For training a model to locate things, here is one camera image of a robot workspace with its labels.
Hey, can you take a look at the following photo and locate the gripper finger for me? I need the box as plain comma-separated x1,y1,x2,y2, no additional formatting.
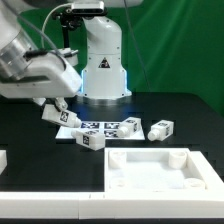
32,98,46,106
55,97,68,111

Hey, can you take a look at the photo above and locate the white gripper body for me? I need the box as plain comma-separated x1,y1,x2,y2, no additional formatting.
0,53,81,98

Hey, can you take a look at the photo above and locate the white square tabletop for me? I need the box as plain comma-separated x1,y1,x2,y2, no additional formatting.
104,148,224,192

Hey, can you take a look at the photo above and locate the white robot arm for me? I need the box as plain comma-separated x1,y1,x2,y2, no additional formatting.
0,0,143,100

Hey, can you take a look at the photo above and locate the white marker sheet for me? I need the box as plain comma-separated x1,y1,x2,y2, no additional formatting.
55,120,146,141

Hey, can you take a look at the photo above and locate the black camera stand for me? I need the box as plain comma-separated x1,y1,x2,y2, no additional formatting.
52,7,81,48

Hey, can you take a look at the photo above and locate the grey cable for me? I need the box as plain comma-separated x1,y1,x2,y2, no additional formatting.
40,3,72,51

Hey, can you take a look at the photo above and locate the grey camera on stand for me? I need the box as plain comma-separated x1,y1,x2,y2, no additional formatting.
71,0,105,16

